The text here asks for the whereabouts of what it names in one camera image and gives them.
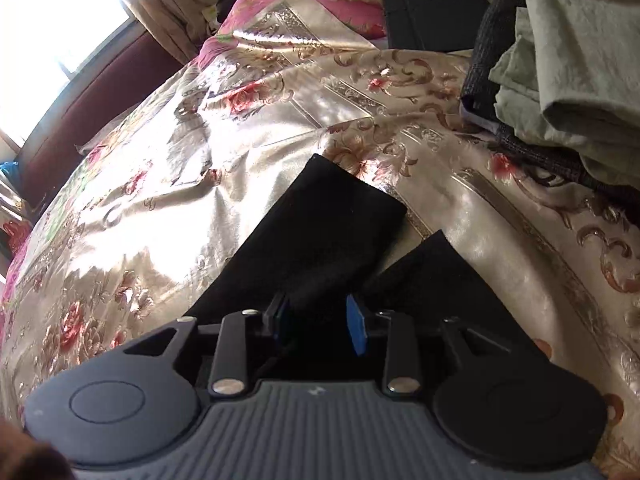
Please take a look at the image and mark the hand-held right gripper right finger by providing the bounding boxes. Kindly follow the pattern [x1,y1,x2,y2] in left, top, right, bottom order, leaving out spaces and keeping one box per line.
[345,293,532,398]

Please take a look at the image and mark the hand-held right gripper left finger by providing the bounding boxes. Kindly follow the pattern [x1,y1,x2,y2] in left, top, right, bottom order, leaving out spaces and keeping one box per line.
[122,294,297,398]

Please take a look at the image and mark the black pants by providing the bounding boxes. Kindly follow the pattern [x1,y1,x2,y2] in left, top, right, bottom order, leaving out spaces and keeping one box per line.
[187,154,507,347]

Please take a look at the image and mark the floral satin bedspread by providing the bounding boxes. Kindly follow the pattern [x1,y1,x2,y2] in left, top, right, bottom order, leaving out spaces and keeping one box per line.
[0,35,640,480]

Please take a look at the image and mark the dark red headboard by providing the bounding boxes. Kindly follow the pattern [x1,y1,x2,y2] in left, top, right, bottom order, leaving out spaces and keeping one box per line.
[19,29,202,206]

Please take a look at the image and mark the dark grey knitted garment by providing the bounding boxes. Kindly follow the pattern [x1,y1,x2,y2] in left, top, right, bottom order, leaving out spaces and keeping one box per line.
[459,0,640,206]

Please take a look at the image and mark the floral satin pillow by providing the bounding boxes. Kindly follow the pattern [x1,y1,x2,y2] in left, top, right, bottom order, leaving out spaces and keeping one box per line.
[214,0,476,53]

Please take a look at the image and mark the black folded garment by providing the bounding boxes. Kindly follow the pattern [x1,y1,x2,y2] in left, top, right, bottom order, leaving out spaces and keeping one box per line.
[381,0,492,54]

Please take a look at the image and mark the beige curtain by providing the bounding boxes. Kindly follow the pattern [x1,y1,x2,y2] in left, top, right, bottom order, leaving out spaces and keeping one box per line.
[102,0,263,63]

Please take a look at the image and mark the folded pale green cloth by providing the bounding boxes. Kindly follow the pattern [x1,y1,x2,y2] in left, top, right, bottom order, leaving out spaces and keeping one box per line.
[489,0,640,188]

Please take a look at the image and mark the bright window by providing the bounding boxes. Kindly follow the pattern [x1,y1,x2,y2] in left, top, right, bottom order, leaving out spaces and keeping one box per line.
[0,0,137,147]

